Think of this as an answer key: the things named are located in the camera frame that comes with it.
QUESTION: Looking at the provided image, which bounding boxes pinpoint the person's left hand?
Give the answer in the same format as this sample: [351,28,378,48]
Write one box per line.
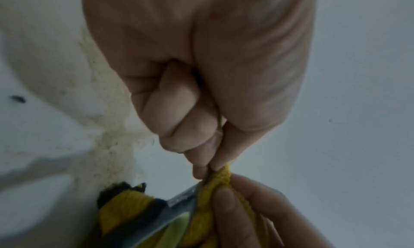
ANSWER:
[77,0,316,180]

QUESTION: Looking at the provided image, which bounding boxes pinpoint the person's right hand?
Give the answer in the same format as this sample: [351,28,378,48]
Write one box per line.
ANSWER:
[211,173,334,248]

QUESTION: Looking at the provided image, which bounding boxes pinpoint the green-handled scissors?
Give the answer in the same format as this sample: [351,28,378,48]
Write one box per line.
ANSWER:
[103,171,214,248]

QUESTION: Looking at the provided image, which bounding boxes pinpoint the yellow cloth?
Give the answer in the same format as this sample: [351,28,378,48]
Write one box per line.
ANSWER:
[97,162,269,248]

